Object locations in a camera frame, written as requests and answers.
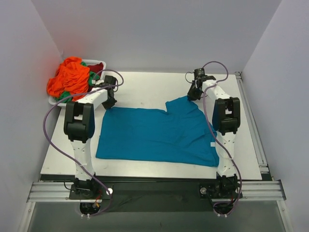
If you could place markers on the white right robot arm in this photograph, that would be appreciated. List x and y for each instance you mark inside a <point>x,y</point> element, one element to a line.
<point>225,118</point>

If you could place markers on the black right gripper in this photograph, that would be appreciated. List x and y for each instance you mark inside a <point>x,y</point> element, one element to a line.
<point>193,92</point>

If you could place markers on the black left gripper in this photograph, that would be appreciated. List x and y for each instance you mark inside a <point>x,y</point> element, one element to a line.
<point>109,100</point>

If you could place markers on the white plastic basket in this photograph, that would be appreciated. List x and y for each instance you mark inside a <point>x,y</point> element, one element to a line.
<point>54,101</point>

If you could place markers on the orange t shirt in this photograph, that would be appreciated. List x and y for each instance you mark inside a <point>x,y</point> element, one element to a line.
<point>71,76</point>

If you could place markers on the dark red t shirt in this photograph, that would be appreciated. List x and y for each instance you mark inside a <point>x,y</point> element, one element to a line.
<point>94,74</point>

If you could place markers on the green t shirt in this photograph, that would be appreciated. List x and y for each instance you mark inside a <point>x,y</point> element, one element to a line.
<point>65,95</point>

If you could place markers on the blue t shirt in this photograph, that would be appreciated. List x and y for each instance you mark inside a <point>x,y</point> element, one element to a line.
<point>178,134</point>

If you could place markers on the aluminium frame rail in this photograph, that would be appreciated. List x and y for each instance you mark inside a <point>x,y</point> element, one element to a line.
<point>267,190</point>

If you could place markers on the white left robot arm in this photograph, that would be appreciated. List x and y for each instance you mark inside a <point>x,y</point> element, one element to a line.
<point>79,124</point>

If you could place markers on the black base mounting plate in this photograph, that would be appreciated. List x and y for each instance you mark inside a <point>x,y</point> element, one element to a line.
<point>220,195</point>

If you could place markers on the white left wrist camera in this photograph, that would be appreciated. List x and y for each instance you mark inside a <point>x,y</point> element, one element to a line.
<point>94,81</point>

